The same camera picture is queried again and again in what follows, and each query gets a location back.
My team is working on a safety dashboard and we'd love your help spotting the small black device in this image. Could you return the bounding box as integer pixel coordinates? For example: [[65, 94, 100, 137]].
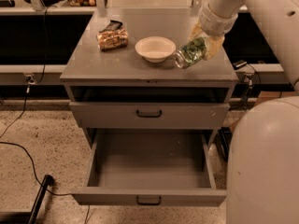
[[233, 60, 247, 70]]

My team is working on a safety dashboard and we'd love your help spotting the black stand leg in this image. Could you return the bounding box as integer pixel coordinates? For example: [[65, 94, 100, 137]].
[[27, 175, 54, 224]]

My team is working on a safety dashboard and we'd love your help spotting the black middle drawer handle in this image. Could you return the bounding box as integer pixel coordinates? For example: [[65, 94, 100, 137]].
[[136, 196, 162, 206]]

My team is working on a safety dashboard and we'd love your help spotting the grey drawer cabinet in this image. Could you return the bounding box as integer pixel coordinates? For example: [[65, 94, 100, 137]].
[[61, 7, 237, 141]]

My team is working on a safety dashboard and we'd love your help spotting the green soda can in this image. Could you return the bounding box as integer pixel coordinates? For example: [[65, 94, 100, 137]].
[[174, 37, 208, 69]]

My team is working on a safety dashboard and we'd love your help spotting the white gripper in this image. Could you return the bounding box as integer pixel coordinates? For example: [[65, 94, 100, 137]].
[[189, 3, 238, 61]]

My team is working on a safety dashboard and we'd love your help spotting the white bowl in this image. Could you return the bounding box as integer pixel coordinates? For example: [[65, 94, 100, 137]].
[[135, 36, 176, 63]]

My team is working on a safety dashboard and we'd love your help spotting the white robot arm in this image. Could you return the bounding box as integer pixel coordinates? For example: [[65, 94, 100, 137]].
[[192, 0, 299, 224]]

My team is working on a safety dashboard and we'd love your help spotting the closed grey upper drawer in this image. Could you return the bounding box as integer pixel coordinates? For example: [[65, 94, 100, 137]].
[[70, 102, 229, 130]]

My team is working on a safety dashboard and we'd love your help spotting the black snack bar wrapper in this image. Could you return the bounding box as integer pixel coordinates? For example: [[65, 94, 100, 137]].
[[101, 20, 122, 33]]

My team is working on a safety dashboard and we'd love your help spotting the black floor cable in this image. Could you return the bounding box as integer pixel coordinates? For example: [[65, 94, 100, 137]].
[[0, 5, 92, 224]]

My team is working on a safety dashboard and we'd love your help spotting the open grey middle drawer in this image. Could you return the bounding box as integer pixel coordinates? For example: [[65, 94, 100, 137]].
[[73, 130, 226, 206]]

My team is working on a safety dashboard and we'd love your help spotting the black drawer handle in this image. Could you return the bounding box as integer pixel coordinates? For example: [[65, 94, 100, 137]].
[[136, 196, 162, 206], [135, 109, 163, 119]]

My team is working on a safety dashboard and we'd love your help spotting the black upper drawer handle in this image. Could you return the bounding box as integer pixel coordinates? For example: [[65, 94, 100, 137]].
[[135, 109, 163, 119]]

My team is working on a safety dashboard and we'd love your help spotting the tan snack bag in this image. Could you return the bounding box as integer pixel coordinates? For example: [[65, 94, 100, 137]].
[[97, 28, 128, 50]]

